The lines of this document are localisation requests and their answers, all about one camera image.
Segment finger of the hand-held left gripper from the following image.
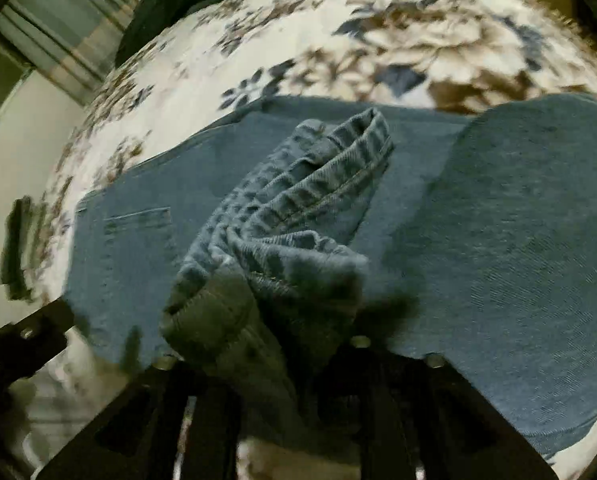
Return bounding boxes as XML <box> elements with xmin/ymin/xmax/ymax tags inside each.
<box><xmin>0</xmin><ymin>300</ymin><xmax>75</xmax><ymax>397</ymax></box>
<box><xmin>0</xmin><ymin>195</ymin><xmax>46</xmax><ymax>302</ymax></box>

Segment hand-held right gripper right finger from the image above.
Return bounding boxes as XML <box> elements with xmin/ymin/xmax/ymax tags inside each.
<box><xmin>317</xmin><ymin>336</ymin><xmax>560</xmax><ymax>480</ymax></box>

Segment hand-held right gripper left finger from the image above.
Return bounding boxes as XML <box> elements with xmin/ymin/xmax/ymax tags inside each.
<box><xmin>36</xmin><ymin>354</ymin><xmax>242</xmax><ymax>480</ymax></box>

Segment blue denim pants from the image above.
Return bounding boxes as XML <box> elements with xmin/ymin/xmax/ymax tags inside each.
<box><xmin>61</xmin><ymin>92</ymin><xmax>597</xmax><ymax>462</ymax></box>

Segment striped curtain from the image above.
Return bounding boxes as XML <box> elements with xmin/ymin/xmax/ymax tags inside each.
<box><xmin>0</xmin><ymin>0</ymin><xmax>146</xmax><ymax>93</ymax></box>

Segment floral printed blanket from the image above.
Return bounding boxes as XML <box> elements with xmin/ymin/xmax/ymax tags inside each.
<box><xmin>26</xmin><ymin>0</ymin><xmax>597</xmax><ymax>480</ymax></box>

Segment dark cloth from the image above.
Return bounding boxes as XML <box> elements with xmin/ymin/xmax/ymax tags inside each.
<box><xmin>113</xmin><ymin>0</ymin><xmax>279</xmax><ymax>68</ymax></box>

